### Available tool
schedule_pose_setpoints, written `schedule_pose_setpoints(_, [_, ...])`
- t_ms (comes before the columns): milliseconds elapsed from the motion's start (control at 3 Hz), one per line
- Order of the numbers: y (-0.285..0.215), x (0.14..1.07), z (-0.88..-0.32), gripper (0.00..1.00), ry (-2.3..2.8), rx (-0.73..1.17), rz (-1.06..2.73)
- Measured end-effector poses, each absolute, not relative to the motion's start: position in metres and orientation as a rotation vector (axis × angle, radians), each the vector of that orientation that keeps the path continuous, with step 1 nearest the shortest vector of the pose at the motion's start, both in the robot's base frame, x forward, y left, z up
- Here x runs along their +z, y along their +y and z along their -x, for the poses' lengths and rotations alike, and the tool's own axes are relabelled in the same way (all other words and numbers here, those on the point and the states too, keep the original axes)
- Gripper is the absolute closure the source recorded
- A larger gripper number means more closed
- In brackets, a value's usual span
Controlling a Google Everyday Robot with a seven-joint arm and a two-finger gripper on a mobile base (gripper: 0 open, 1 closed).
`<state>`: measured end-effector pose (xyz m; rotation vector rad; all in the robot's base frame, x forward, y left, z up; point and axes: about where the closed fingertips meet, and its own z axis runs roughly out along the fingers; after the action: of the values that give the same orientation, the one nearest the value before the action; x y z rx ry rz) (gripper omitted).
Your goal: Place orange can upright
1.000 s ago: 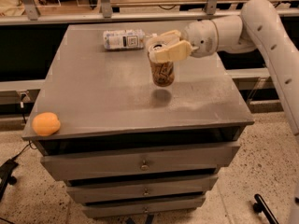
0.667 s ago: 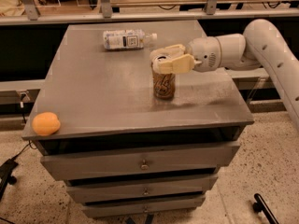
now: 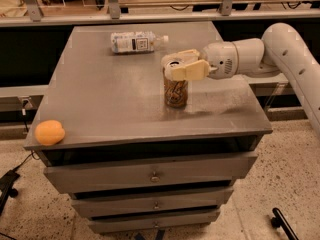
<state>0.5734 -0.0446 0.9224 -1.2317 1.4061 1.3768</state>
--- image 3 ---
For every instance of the grey drawer cabinet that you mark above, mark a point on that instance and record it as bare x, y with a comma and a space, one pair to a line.
112, 109

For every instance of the middle grey drawer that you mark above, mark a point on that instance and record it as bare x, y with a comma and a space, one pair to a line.
152, 202

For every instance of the orange soda can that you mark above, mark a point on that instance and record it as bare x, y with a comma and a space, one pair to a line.
175, 92

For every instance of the grey drawer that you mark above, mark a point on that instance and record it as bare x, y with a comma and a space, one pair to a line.
150, 172
152, 202
168, 219

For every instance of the top grey drawer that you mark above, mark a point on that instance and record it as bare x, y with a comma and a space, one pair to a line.
150, 172

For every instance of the orange bell pepper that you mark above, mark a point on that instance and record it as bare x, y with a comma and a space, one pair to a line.
49, 132

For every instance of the black caster leg right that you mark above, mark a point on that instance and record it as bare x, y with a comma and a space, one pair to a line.
279, 221

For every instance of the clear plastic water bottle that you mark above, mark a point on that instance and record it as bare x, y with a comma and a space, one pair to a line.
136, 42

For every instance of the bottom grey drawer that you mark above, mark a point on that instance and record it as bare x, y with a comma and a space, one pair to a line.
168, 219

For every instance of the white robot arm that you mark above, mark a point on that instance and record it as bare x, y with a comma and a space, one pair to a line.
280, 50

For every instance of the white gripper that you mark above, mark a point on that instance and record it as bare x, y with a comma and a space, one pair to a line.
220, 60

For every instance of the black stand left floor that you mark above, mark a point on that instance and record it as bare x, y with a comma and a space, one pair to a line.
6, 187

